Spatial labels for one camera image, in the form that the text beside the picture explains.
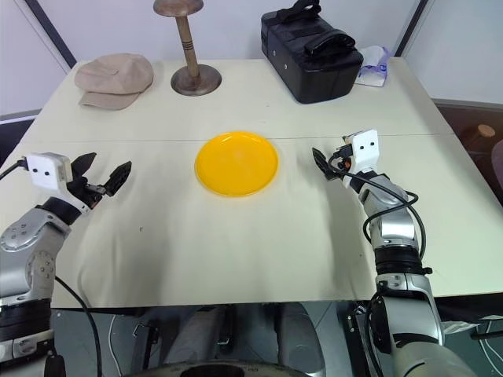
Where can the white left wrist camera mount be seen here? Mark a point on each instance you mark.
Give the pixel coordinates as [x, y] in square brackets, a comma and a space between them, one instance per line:
[45, 167]

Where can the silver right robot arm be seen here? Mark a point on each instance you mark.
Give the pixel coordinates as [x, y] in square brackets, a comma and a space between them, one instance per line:
[397, 220]

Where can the brown wooden hat stand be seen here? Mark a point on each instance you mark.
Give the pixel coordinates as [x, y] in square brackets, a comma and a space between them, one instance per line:
[192, 70]

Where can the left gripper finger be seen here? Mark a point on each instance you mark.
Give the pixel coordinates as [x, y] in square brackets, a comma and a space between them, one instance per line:
[119, 176]
[82, 167]

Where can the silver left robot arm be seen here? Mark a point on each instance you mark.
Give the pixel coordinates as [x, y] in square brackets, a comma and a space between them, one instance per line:
[27, 251]

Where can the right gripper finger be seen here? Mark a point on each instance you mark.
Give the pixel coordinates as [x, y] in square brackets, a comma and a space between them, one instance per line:
[320, 156]
[328, 172]

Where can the dark frame post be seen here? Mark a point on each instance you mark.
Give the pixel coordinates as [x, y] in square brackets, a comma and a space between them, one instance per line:
[406, 27]
[53, 35]

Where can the purple chair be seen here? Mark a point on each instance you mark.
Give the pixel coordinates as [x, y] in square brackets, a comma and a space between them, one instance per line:
[498, 165]

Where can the white tissue pack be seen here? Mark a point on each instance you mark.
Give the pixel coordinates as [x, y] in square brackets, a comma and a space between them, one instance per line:
[373, 70]

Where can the yellow round plate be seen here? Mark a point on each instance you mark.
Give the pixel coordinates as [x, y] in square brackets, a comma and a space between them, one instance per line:
[237, 163]

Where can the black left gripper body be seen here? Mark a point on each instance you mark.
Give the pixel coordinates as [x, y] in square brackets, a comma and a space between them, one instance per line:
[80, 188]

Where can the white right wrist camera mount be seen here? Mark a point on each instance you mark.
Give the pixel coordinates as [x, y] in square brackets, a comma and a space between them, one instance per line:
[365, 149]

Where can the grey robot leg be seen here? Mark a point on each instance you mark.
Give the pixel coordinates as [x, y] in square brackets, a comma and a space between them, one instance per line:
[298, 334]
[196, 334]

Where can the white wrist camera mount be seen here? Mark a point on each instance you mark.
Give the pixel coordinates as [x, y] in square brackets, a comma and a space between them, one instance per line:
[45, 167]
[365, 149]

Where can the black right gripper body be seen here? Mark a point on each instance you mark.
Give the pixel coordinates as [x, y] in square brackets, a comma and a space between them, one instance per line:
[341, 162]

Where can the beige flat cap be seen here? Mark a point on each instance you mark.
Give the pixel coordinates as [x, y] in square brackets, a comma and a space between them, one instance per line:
[114, 78]

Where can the cream table cloth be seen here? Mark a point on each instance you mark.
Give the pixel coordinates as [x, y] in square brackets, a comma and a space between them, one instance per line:
[236, 235]

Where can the light wooden stand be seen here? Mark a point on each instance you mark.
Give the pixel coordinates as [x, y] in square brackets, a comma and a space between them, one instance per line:
[481, 133]

